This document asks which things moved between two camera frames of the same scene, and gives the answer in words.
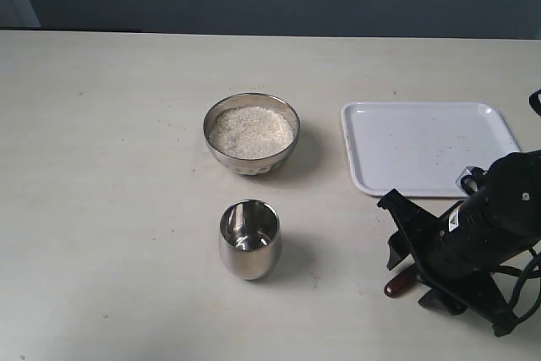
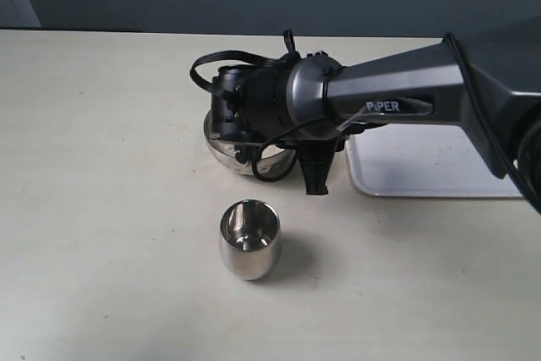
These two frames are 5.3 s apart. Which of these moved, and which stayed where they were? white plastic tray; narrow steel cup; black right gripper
Moved: black right gripper
Stayed: white plastic tray; narrow steel cup
